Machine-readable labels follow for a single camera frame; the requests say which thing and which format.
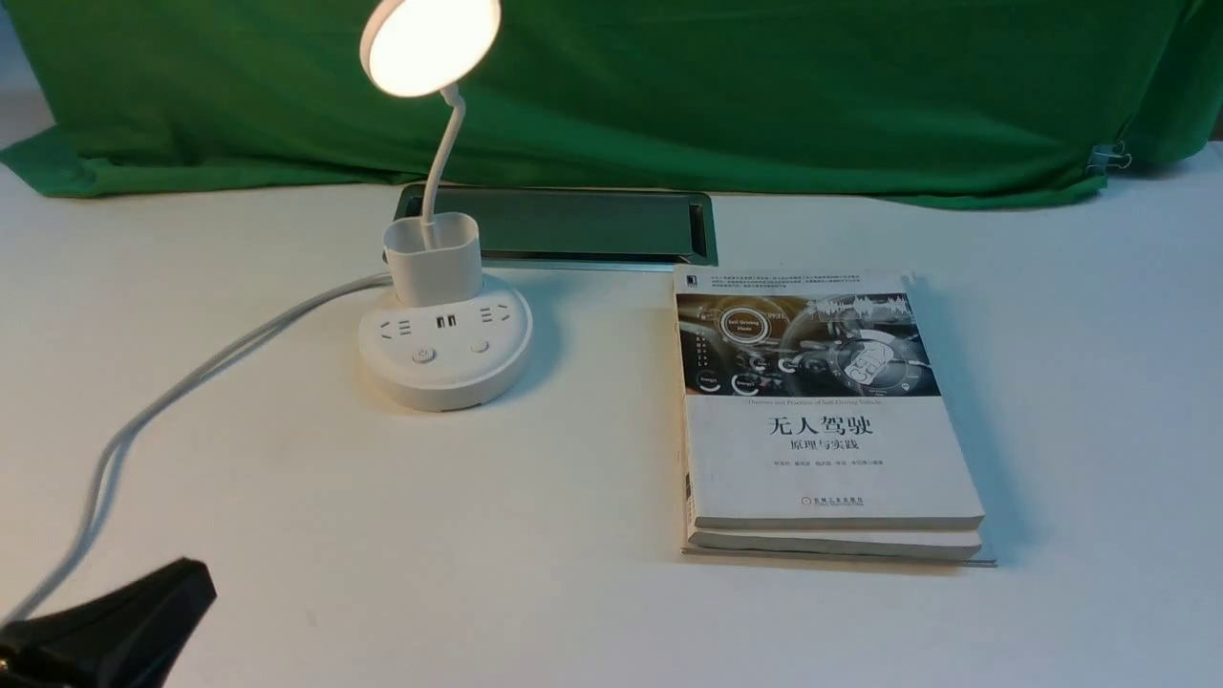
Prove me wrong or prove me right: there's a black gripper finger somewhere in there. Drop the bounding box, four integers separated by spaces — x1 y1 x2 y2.
1 558 216 687

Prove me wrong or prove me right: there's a silver binder clip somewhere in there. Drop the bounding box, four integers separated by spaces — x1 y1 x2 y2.
1084 141 1134 176

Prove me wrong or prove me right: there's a white power cable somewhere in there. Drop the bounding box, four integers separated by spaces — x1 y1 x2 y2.
0 273 394 624

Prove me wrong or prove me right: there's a white book lower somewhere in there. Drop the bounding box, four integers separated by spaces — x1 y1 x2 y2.
681 525 998 567

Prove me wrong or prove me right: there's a white desk lamp socket base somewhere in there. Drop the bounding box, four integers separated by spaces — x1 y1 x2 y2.
358 1 534 411

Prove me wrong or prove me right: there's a white book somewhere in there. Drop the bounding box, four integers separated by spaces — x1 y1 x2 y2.
681 525 998 567
673 266 985 532

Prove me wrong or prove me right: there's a white book upper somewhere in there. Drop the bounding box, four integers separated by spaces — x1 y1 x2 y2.
673 266 985 532

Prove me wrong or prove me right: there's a green backdrop cloth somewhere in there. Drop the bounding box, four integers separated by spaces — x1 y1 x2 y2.
2 1 1222 209

